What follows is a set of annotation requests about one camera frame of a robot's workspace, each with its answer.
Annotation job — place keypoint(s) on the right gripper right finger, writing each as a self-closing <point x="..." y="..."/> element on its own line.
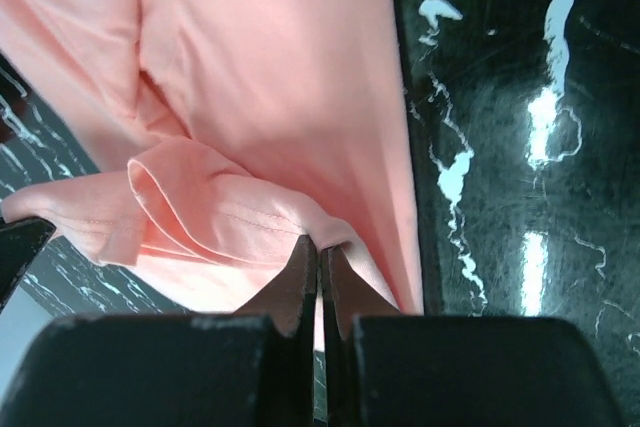
<point x="385" y="368"/>

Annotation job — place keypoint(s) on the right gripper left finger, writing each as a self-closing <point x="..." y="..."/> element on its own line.
<point x="250" y="368"/>

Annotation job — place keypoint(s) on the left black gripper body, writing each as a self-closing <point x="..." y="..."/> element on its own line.
<point x="20" y="242"/>

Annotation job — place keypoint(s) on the salmon pink t-shirt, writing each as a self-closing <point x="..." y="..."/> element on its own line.
<point x="222" y="131"/>

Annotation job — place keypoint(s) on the black marble pattern mat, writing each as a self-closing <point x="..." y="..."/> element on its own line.
<point x="523" y="118"/>

